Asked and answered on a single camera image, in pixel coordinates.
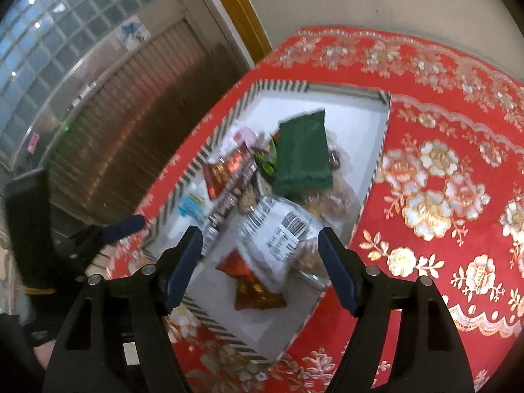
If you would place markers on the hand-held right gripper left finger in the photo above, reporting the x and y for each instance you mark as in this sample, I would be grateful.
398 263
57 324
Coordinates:
184 270

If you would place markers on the clear bag of dark snacks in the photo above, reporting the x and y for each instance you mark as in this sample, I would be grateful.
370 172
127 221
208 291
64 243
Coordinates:
334 159

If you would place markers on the clear bag of brown nuts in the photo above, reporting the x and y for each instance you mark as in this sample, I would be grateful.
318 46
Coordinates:
329 200

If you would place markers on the glass block window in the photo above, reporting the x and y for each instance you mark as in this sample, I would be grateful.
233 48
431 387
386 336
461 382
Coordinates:
61 28

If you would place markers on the red floral tablecloth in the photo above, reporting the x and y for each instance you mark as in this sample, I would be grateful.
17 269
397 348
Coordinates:
430 151

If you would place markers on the clear packet of brown crackers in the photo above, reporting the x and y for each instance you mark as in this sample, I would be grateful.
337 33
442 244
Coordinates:
247 198

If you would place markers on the blue and white candy packet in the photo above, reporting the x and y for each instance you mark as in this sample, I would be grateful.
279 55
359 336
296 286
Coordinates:
191 205

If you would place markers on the white snack packet with barcode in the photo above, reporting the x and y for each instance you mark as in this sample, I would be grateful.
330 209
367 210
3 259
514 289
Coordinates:
278 229

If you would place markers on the long black stick packet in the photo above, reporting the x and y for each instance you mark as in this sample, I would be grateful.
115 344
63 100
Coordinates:
219 217

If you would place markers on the brown roller shutter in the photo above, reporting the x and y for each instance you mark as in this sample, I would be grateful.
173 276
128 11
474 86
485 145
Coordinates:
143 110

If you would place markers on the yellow door frame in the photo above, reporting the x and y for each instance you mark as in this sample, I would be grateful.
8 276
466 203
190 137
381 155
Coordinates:
241 12

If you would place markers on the pink and white snack packet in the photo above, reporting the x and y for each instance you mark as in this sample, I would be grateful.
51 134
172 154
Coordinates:
247 137

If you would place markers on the small green snack packet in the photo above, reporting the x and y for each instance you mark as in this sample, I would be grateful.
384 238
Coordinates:
266 157

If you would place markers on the dark red packet gold characters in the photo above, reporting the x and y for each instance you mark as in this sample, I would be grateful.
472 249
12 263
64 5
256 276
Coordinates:
254 282

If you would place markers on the bright red packet gold characters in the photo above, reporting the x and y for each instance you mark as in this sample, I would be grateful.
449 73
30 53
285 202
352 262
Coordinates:
225 172

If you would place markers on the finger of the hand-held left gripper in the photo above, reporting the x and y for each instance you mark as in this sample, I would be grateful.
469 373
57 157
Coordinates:
123 227

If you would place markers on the white box with striped rim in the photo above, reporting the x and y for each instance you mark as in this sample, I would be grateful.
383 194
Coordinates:
356 131

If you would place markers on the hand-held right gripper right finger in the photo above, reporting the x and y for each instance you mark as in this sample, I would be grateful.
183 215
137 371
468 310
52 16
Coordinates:
337 270

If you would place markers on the dark green packet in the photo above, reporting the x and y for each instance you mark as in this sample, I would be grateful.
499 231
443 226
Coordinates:
303 151

